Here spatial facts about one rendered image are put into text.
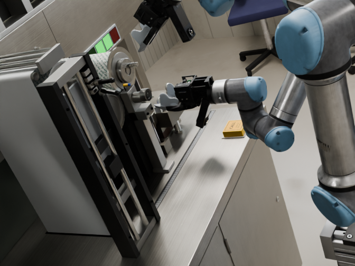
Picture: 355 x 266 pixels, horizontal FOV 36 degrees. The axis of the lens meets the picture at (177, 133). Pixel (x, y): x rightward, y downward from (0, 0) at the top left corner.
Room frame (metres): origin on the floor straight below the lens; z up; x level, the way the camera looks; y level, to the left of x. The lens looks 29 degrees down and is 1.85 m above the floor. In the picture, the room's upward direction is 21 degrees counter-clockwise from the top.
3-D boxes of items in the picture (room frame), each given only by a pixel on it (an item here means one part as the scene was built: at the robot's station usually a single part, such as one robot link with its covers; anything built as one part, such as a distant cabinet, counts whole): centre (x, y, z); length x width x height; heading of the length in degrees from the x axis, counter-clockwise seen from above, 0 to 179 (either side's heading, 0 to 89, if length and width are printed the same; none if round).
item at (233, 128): (1.59, -0.19, 0.91); 0.07 x 0.07 x 0.02; 57
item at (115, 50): (1.58, 0.09, 1.25); 0.15 x 0.01 x 0.15; 147
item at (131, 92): (1.53, 0.08, 1.05); 0.06 x 0.05 x 0.31; 57
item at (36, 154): (1.39, 0.41, 1.17); 0.34 x 0.05 x 0.54; 57
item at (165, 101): (1.56, 0.00, 1.12); 0.09 x 0.03 x 0.06; 66
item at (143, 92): (1.51, 0.05, 1.18); 0.04 x 0.02 x 0.04; 147
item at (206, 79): (1.52, -0.10, 1.12); 0.12 x 0.08 x 0.09; 57
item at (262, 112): (1.42, -0.24, 1.01); 0.11 x 0.08 x 0.11; 11
